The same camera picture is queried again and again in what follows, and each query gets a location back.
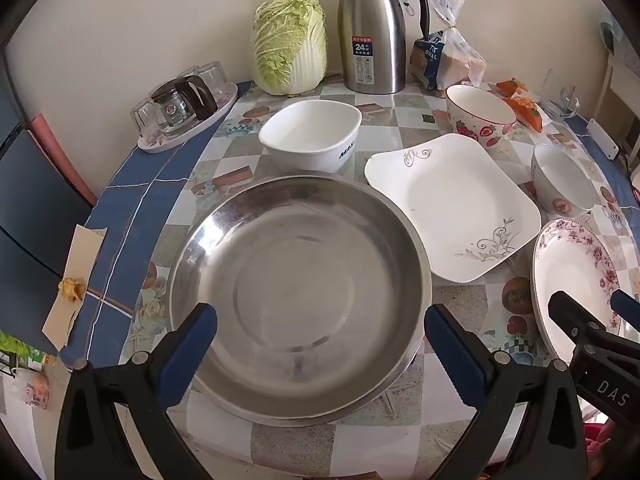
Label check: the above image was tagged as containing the beige paper sheet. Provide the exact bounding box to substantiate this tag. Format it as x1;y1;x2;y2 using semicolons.
41;225;108;351

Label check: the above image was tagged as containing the white shelf unit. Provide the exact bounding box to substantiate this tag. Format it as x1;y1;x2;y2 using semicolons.
595;50;640;131

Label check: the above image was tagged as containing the blue tablecloth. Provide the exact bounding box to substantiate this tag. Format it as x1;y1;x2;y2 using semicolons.
60;80;640;361

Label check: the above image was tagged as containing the dark blue cabinet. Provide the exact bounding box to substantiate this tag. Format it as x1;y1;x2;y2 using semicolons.
0;75;96;356

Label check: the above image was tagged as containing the pale green round object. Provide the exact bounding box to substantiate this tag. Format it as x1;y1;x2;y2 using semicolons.
600;12;626;53

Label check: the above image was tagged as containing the glass teapot brown handle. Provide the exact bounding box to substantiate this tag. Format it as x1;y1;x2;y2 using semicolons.
150;76;218;136

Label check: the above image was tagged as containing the strawberry print bowl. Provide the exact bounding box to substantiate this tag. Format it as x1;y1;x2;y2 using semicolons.
445;85;517;148

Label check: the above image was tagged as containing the napa cabbage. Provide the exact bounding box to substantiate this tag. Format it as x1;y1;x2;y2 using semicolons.
251;0;329;97

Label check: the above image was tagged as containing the pink board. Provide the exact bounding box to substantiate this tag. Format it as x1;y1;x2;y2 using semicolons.
29;112;98;206

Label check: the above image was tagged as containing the oval floral tray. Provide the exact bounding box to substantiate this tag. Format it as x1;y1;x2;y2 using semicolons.
137;83;239;154

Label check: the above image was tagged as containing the deep white square bowl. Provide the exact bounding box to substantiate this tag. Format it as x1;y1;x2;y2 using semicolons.
258;100;363;175

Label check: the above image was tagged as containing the orange snack packet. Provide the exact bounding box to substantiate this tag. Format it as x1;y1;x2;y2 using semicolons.
502;96;546;133
496;78;528;98

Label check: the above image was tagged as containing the checked printed tablecloth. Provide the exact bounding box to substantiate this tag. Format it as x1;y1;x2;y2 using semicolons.
117;80;640;466

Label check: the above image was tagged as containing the bagged sliced bread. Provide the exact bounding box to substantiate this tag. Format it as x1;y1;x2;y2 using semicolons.
410;0;487;92

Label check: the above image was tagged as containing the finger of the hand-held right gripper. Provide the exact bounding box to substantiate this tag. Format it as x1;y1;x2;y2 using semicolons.
610;289;640;336
547;290;608;348

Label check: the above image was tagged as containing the green package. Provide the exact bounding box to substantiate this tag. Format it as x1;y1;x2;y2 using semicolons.
0;330;48;376

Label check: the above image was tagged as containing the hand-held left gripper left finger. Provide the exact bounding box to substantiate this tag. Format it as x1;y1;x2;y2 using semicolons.
56;302;219;480

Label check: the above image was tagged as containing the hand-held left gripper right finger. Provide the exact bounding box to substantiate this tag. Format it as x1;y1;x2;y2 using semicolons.
424;303;586;480

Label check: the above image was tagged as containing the pink floral round plate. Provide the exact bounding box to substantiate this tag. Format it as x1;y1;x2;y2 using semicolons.
530;217;623;361

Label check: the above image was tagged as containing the stainless steel thermos jug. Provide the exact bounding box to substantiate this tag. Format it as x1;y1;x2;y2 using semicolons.
333;0;432;95

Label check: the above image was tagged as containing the stainless steel basin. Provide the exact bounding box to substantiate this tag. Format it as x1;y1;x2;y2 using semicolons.
166;174;433;428

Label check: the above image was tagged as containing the white square plate gold floral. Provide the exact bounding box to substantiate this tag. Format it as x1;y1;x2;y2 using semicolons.
364;133;542;283

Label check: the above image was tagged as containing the yellow crumpled scrap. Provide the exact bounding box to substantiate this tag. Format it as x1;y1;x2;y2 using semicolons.
58;277;86;303

